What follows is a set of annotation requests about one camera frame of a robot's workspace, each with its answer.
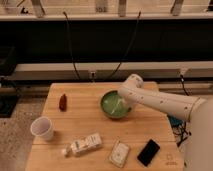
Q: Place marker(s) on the green ceramic bowl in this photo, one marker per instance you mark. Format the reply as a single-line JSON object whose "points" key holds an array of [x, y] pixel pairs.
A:
{"points": [[112, 105]]}

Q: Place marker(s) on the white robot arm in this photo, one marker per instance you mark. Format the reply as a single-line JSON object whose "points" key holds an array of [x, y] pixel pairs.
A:
{"points": [[195, 110]]}

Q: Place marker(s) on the wooden table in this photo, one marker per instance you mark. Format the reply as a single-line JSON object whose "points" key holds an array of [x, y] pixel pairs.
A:
{"points": [[84, 116]]}

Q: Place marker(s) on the white paper cup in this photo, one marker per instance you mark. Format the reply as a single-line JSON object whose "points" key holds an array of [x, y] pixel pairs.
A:
{"points": [[42, 127]]}

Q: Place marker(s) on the black smartphone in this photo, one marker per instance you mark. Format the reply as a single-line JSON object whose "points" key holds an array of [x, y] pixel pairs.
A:
{"points": [[148, 152]]}

